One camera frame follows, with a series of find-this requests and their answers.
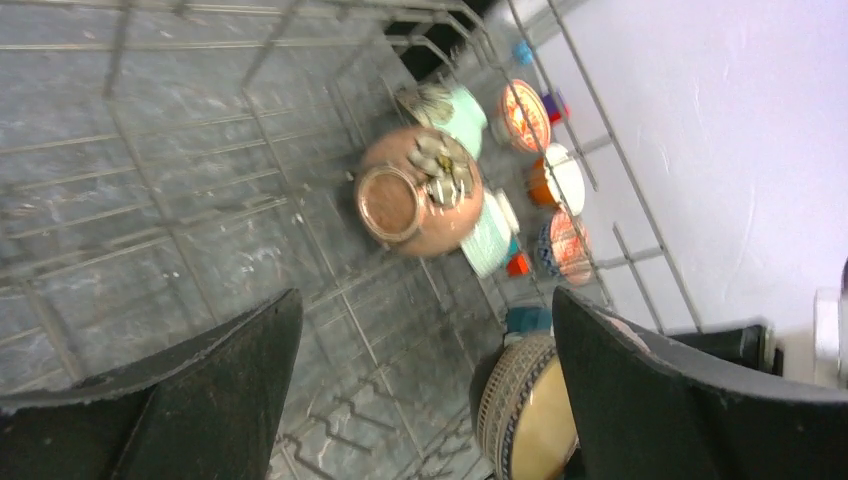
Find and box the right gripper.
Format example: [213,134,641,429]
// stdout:
[552,266,847,479]

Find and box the pale green bowl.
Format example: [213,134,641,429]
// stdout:
[394,83,488,160]

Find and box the teal bowl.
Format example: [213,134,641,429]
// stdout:
[503,306,553,347]

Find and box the white bowl orange pattern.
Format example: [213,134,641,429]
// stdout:
[490,79,551,153]

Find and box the purple red toy block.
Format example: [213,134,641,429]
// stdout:
[541,89,571,125]

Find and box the light green ribbed bowl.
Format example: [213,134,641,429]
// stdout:
[460,189,520,278]

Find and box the dark brown banded bowl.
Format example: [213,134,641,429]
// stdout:
[469,333,579,479]

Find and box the blue white patterned bowl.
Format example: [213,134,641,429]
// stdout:
[537,210,594,286]

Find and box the grey wire dish rack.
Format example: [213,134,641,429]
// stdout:
[1,1,699,479]

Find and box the blue toy block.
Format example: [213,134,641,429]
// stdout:
[512,41,534,66]

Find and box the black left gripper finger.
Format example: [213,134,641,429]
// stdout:
[1,289,303,479]

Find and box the pink brown flower bowl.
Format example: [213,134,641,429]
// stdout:
[354,126,483,257]

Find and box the teal toy block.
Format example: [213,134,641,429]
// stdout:
[507,239,520,257]

